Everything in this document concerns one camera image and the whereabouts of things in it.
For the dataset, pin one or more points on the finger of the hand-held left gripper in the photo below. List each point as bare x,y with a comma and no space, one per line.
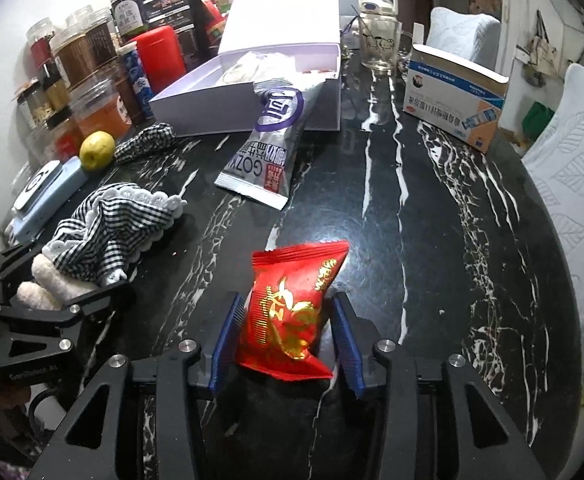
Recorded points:
72,310
7,265

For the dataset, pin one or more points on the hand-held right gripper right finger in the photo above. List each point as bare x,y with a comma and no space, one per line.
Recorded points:
349,350

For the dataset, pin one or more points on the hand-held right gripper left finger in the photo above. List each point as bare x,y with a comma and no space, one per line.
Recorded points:
224,340

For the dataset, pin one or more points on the white plush toy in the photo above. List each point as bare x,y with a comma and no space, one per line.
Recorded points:
47,285

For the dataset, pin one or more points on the red snack packet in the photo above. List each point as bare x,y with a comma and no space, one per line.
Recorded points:
287,310

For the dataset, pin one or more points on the gingham cloth with lace trim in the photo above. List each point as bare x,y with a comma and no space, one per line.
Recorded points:
107,230

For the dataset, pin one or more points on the small gingham scrunchie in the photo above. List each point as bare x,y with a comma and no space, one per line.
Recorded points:
144,142

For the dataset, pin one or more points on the silver purple snack packet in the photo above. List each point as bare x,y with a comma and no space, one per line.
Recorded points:
272,145

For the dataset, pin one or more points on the lavender gift box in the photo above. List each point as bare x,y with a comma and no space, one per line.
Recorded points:
282,5

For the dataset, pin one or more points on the white round-dial device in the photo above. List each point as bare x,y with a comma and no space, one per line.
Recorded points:
37,185

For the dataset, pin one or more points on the light blue box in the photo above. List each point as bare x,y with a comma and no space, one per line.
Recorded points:
69,177

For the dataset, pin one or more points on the black-lid jar of red contents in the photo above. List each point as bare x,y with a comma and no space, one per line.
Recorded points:
67,142

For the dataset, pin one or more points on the yellow lemon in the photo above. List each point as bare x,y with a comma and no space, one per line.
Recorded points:
97,150

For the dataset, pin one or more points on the amber jar with black lid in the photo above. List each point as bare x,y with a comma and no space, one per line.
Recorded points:
54,90

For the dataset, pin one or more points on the wide jar of orange contents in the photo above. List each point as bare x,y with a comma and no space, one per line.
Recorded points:
102,110

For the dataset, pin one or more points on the brown powder jar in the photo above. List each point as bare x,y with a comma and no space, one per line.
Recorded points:
74,57

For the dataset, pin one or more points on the tall jar of red fruit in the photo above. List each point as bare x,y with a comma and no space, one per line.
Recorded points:
41,45

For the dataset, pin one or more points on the blue tablet tube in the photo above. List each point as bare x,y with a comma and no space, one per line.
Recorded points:
137,80

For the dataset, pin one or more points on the dark contents jar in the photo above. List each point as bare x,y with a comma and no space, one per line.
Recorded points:
99,40

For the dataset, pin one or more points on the red canister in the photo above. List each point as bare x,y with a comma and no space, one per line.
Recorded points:
159,60

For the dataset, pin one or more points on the blue white mask box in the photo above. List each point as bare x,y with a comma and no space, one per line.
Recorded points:
446,95

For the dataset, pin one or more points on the dark green jar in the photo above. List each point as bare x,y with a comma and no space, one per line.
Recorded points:
127,10

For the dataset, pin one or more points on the light blue covered chair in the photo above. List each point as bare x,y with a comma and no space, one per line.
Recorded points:
461,30
571,160

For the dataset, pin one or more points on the green bag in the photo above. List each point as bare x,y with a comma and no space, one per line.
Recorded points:
539,120

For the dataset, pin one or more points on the glass mug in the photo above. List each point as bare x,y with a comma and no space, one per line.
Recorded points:
376,45

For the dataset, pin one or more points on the black pouch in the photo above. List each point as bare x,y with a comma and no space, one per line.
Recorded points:
169,0

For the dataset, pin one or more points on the red packages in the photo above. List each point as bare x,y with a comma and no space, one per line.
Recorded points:
212,20

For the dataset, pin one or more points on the cream tote bag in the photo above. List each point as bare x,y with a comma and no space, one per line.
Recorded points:
539,52

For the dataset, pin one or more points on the brown bear tote bag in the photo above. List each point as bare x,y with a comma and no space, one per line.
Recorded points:
486,0

